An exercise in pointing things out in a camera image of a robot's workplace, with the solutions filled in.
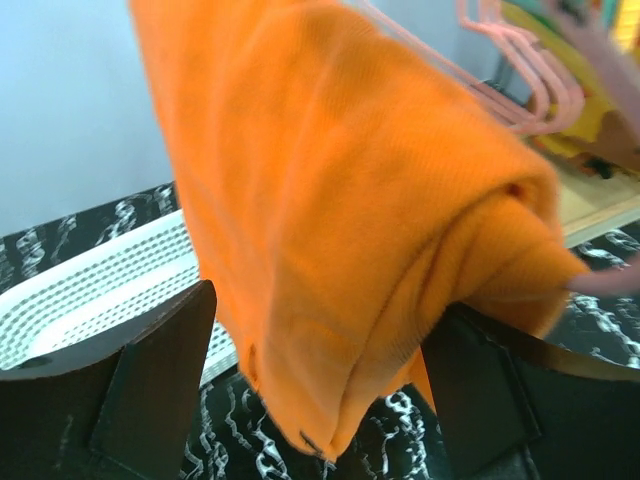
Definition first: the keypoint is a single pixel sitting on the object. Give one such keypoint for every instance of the wooden clothes rack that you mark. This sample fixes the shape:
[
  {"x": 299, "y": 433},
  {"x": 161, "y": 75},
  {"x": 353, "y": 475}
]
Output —
[{"x": 591, "y": 206}]

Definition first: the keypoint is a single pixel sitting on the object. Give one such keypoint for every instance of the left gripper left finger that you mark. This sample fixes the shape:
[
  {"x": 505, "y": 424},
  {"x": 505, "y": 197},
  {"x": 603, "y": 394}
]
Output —
[{"x": 118, "y": 405}]

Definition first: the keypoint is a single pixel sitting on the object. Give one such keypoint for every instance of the pink wire hangers bunch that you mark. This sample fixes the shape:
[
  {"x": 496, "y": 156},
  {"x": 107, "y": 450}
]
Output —
[{"x": 558, "y": 98}]

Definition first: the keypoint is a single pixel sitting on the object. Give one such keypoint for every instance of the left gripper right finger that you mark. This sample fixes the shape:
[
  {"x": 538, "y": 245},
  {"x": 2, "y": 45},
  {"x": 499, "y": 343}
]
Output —
[{"x": 512, "y": 406}]

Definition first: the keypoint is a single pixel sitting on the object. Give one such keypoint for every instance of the yellow plastic hanger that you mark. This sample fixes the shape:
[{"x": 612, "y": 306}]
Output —
[{"x": 600, "y": 130}]

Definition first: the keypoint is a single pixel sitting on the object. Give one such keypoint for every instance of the orange trousers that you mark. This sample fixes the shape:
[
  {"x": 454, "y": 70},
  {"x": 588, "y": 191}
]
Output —
[{"x": 340, "y": 193}]

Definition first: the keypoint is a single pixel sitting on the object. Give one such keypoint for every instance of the white perforated plastic basket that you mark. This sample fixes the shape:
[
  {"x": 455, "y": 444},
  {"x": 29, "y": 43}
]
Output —
[{"x": 97, "y": 290}]

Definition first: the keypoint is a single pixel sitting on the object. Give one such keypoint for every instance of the green plastic hanger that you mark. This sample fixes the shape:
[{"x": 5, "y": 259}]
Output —
[{"x": 607, "y": 12}]

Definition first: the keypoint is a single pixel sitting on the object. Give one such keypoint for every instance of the pink wire hanger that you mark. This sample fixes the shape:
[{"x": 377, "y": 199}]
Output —
[{"x": 614, "y": 70}]

